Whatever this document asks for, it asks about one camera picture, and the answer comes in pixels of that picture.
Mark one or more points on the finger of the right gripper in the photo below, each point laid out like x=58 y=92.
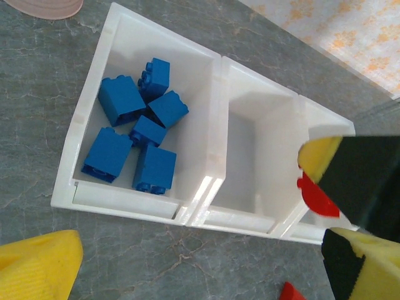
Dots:
x=318 y=156

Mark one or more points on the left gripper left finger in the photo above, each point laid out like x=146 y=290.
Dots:
x=34 y=268

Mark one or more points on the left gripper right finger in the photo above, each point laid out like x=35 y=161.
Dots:
x=381 y=272

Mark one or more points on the red lego brick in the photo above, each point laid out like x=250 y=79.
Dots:
x=290 y=293
x=318 y=200

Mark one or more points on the blue lego brick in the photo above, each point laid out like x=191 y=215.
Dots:
x=148 y=131
x=168 y=109
x=120 y=100
x=106 y=156
x=157 y=76
x=154 y=170

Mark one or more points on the pink cup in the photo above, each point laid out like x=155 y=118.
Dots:
x=47 y=9

